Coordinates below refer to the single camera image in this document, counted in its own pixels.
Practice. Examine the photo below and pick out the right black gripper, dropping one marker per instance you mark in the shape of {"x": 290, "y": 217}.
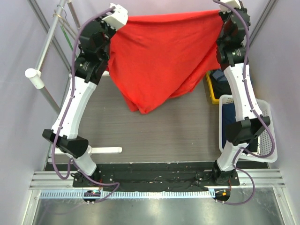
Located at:
{"x": 225, "y": 15}

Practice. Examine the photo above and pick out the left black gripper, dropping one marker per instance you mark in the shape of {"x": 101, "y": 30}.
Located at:
{"x": 111, "y": 30}

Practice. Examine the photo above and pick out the red tank top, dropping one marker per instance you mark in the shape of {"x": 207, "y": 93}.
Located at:
{"x": 154, "y": 58}

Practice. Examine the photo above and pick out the yellow plastic tray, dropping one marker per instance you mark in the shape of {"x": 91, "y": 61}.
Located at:
{"x": 214, "y": 100}

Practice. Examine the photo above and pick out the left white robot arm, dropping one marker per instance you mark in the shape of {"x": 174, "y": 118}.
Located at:
{"x": 89, "y": 58}

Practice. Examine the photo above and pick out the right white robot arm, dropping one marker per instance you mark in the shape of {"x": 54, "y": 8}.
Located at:
{"x": 232, "y": 55}

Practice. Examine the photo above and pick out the grey clothes hanger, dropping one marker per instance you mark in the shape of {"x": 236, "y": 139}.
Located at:
{"x": 64, "y": 21}

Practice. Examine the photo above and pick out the green clothes hanger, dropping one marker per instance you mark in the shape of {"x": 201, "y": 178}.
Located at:
{"x": 67, "y": 34}

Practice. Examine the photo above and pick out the blue grey garment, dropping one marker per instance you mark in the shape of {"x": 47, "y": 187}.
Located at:
{"x": 218, "y": 76}

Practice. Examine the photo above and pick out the black garment in tray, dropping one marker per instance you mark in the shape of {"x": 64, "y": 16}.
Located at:
{"x": 221, "y": 88}

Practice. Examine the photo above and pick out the navy garment in basket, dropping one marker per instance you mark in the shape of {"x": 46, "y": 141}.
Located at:
{"x": 228, "y": 117}

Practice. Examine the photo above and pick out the white plastic laundry basket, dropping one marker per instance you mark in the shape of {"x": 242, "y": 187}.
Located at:
{"x": 265, "y": 144}

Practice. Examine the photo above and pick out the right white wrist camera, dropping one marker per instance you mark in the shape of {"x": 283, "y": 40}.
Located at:
{"x": 232, "y": 3}

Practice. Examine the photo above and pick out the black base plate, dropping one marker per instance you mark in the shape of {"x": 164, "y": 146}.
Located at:
{"x": 162, "y": 177}

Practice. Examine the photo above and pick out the white slotted cable duct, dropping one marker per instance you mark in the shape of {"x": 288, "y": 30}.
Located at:
{"x": 94, "y": 194}

